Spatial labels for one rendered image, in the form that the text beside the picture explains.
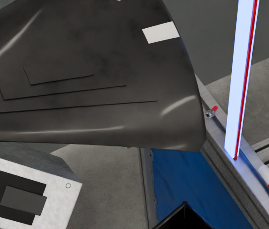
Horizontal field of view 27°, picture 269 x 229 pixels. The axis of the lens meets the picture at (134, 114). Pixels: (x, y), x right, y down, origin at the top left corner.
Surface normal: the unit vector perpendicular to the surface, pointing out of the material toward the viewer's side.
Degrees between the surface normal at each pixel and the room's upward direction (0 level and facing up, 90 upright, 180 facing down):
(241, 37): 90
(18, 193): 50
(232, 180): 90
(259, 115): 0
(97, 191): 0
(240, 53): 90
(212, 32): 90
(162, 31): 21
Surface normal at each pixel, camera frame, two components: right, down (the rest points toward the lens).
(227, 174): -0.90, 0.39
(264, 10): 0.44, 0.69
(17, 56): 0.07, -0.56
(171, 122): 0.32, -0.32
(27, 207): 0.29, 0.15
